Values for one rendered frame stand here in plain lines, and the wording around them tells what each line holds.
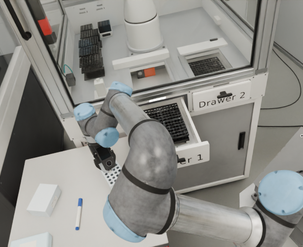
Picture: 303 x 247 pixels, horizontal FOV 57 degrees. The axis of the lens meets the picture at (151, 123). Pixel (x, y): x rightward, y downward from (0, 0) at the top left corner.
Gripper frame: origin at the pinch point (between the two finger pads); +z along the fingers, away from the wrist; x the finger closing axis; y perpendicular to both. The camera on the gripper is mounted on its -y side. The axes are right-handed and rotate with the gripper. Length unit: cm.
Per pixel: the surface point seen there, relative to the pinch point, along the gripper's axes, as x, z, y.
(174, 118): -37.6, -5.8, 4.0
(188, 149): -29.0, -11.1, -19.0
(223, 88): -65, -11, 1
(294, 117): -163, 81, 19
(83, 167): 9.1, 5.3, 14.1
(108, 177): 1.7, 2.7, -0.7
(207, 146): -36.3, -10.2, -21.8
